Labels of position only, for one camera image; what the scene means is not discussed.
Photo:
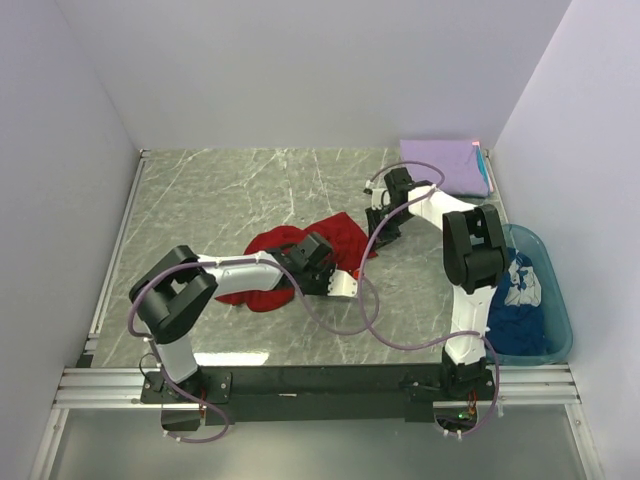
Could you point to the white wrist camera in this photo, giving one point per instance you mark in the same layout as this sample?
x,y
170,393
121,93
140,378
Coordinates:
x,y
380,197
342,284

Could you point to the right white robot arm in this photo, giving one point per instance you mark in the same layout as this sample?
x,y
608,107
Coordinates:
x,y
475,258

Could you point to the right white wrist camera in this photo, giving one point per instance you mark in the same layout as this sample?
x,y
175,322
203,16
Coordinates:
x,y
380,197

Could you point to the black base beam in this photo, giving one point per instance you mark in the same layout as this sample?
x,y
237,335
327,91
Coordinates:
x,y
335,392

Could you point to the folded light blue t shirt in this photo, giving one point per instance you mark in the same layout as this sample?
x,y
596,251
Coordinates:
x,y
482,164

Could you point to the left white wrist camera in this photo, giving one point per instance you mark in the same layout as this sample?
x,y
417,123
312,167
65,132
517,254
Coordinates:
x,y
342,284

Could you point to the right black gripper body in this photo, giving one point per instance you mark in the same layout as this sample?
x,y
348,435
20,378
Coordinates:
x,y
380,216

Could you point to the red t shirt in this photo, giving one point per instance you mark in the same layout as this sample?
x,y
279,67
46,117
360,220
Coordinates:
x,y
334,241

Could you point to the folded pink t shirt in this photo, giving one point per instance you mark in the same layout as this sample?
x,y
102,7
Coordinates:
x,y
490,186

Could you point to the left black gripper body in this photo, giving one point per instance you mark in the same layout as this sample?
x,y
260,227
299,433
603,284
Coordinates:
x,y
316,280

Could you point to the folded purple t shirt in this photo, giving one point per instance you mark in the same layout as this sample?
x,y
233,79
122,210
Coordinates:
x,y
456,159

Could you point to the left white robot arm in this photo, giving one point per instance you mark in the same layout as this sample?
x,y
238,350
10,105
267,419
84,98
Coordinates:
x,y
168,301

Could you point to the blue plastic bin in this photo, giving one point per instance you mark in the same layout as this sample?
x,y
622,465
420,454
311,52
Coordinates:
x,y
557,325

